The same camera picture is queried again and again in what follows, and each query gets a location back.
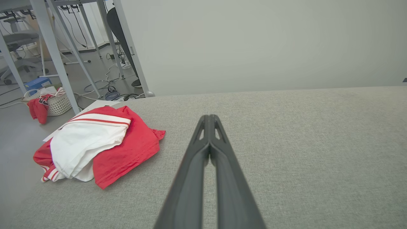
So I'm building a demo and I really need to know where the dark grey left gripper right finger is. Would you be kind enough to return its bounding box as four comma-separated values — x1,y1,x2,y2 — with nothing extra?
210,114,266,229

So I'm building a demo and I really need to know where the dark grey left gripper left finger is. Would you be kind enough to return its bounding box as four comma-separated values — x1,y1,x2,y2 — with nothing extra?
154,114,210,229

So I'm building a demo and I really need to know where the red and white basketball jersey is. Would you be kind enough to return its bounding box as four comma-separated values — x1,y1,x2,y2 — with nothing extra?
33,106,166,190

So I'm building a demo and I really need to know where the grey fabric sofa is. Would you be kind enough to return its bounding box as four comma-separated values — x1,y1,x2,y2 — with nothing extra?
0,86,407,229

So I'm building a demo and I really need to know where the white perforated laundry basket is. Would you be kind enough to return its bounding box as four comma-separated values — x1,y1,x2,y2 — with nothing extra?
22,88,73,116

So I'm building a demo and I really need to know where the grey metal table leg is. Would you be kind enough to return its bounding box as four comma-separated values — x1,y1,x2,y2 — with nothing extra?
0,32,28,94
113,0,155,98
48,0,103,99
97,0,125,80
30,0,80,114

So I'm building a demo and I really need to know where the red garment with black print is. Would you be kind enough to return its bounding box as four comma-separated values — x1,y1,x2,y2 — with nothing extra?
27,95,51,124

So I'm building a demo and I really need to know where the blue box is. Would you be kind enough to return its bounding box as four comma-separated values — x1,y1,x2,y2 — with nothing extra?
24,77,52,90

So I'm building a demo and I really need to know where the grey office chair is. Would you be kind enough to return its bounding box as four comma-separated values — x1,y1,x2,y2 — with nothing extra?
0,16,48,85

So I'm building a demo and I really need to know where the coiled blue cable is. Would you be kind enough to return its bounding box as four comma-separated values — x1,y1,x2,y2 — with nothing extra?
105,86,121,101

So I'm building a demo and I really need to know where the white floor cable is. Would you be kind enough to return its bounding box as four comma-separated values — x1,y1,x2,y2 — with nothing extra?
74,63,123,101

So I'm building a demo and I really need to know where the black hanging cable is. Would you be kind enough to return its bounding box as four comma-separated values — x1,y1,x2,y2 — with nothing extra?
59,6,88,48

